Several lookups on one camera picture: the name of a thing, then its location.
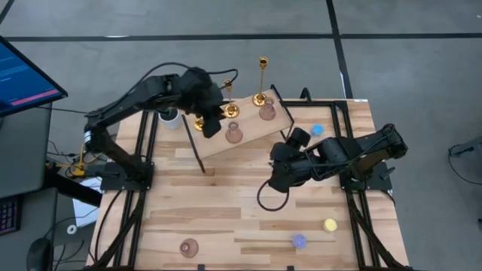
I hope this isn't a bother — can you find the computer monitor with blue screen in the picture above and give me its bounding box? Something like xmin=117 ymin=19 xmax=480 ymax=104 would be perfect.
xmin=0 ymin=35 xmax=69 ymax=117

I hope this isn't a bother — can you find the dark computer keyboard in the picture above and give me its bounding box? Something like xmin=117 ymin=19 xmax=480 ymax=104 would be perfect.
xmin=0 ymin=197 xmax=20 ymax=236

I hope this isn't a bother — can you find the wooden shelf with black legs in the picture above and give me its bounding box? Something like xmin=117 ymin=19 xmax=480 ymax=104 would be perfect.
xmin=182 ymin=84 xmax=297 ymax=174

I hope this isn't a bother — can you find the green plant in white pot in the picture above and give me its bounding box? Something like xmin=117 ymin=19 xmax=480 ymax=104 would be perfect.
xmin=157 ymin=107 xmax=185 ymax=131

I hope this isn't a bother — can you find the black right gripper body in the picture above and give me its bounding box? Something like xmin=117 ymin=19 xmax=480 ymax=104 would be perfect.
xmin=267 ymin=147 xmax=322 ymax=193

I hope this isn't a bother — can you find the white paper sheet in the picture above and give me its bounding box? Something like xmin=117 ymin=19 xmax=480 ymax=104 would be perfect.
xmin=72 ymin=176 xmax=103 ymax=229

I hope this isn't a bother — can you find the medium gold candlestick holder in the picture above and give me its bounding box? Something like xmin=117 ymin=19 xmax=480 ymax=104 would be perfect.
xmin=222 ymin=78 xmax=240 ymax=119

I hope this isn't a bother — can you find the black computer mouse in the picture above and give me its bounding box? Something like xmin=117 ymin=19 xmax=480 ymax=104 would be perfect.
xmin=26 ymin=237 xmax=52 ymax=271

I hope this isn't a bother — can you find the yellow cable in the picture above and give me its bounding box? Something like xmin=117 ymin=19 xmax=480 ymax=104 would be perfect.
xmin=66 ymin=142 xmax=88 ymax=178

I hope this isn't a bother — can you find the grey desk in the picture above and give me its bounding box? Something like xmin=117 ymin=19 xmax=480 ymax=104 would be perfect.
xmin=0 ymin=103 xmax=57 ymax=271

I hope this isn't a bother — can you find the purple candle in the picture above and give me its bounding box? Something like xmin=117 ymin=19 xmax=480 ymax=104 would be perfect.
xmin=291 ymin=233 xmax=308 ymax=250

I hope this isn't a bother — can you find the tall gold candlestick holder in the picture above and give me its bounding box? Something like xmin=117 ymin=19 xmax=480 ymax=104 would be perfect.
xmin=251 ymin=56 xmax=270 ymax=108

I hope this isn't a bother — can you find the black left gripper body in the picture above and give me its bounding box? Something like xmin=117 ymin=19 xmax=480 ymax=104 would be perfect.
xmin=178 ymin=66 xmax=227 ymax=118

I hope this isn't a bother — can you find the pink ribbed glass candle holder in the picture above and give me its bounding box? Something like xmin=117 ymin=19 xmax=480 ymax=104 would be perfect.
xmin=178 ymin=238 xmax=200 ymax=259
xmin=258 ymin=96 xmax=277 ymax=121
xmin=224 ymin=120 xmax=244 ymax=145

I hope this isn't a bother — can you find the black monitor stand foot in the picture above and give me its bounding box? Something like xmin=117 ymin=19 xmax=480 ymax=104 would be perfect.
xmin=44 ymin=175 xmax=103 ymax=208

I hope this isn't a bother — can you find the black floor cable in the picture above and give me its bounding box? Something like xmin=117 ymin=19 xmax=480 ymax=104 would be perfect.
xmin=447 ymin=135 xmax=482 ymax=185

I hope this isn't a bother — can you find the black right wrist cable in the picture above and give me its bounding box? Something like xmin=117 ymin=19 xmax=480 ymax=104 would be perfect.
xmin=256 ymin=178 xmax=291 ymax=213

